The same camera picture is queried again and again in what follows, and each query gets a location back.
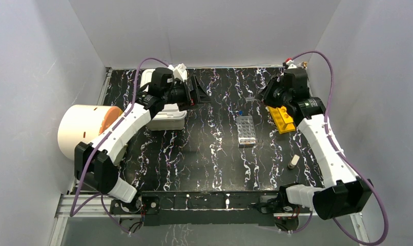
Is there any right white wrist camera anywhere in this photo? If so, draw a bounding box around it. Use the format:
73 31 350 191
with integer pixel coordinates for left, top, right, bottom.
283 58 298 69

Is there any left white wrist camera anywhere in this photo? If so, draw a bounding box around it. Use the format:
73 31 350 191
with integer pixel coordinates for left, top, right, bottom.
168 63 188 81

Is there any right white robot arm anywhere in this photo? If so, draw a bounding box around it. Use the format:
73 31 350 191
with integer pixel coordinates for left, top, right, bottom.
256 68 371 220

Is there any white bin lid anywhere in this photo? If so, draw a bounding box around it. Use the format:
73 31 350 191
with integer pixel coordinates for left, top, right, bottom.
140 69 187 121

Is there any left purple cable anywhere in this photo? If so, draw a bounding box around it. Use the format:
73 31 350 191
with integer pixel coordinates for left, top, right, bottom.
69 57 170 235

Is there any white cylindrical centrifuge drum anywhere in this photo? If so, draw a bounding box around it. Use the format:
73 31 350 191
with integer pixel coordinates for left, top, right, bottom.
57 105 122 160

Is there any yellow test tube rack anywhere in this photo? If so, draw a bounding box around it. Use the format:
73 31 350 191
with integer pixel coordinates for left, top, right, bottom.
267 106 296 134

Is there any purple cable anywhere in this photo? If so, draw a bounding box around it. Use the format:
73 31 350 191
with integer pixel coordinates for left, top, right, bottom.
69 57 170 235
284 51 389 246

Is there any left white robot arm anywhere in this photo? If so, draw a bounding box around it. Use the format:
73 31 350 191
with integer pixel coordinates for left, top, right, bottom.
74 67 211 213

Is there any beige plastic bin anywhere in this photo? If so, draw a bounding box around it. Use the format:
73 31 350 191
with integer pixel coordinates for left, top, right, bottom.
146 117 185 131

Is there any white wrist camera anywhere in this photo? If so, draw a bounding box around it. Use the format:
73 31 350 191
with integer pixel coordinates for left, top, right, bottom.
168 63 188 81
283 58 298 69

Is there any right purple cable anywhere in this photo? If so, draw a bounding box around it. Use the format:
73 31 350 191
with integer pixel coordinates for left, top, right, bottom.
284 51 389 246

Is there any metal perforated tube rack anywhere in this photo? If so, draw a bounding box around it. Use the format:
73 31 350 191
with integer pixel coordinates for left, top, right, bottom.
236 115 257 148

